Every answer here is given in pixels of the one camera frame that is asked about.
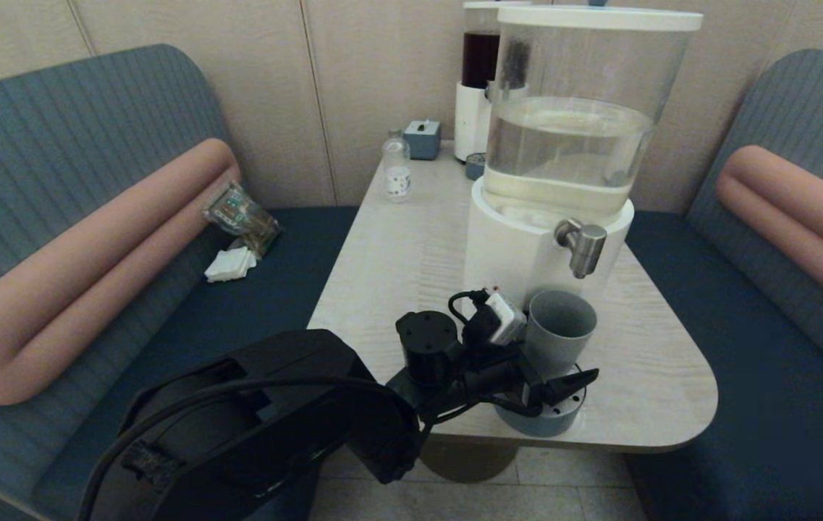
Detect pink bolster cushion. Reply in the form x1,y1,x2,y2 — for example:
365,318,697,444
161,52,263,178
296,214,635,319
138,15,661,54
717,145,823,330
0,139,242,406

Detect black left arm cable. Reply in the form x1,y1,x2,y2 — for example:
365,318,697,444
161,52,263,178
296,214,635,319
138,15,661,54
78,289,491,521

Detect crinkled snack bag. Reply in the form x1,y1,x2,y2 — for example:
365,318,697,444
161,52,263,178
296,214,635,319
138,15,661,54
202,181,282,259

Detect clear glass bottle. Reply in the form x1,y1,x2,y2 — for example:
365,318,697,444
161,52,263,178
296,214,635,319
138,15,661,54
383,130,413,203

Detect round blue perforated drip tray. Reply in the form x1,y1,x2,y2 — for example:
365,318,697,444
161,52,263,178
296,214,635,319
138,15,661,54
494,365,587,438

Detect metal dispenser tap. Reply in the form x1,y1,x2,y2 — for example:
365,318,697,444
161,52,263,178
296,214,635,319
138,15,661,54
554,219,608,280

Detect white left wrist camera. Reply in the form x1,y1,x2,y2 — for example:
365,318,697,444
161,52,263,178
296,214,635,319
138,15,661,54
484,289,528,345

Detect grey-blue plastic cup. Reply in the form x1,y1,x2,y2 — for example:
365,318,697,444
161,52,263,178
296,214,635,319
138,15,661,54
525,289,598,381

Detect table pedestal base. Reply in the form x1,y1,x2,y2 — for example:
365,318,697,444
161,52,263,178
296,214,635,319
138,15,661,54
418,441,520,484

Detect blue bench sofa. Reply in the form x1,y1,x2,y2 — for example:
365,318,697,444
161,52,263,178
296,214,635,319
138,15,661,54
0,43,360,521
625,49,823,521

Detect white napkin stack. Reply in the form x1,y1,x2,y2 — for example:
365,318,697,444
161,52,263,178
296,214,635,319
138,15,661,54
206,247,258,283

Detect dark drink dispenser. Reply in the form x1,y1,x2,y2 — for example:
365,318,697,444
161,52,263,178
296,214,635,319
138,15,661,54
454,1,528,164

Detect blue-grey tissue box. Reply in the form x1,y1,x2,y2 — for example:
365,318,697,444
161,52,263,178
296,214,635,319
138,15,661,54
404,119,443,160

